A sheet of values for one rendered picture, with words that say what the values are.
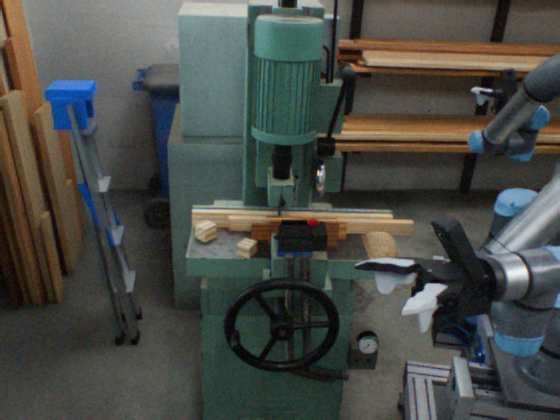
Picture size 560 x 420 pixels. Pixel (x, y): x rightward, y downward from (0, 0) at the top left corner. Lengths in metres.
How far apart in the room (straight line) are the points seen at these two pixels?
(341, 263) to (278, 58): 0.57
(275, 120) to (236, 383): 0.82
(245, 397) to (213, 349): 0.21
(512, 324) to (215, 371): 0.99
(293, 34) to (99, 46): 2.57
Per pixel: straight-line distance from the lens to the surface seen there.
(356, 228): 1.63
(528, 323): 0.99
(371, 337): 1.59
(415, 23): 3.94
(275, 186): 1.50
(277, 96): 1.39
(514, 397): 1.33
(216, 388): 1.77
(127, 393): 2.40
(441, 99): 4.13
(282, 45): 1.36
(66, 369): 2.56
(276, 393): 1.78
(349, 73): 1.33
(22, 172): 2.65
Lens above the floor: 1.67
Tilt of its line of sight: 26 degrees down
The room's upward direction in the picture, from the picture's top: 3 degrees clockwise
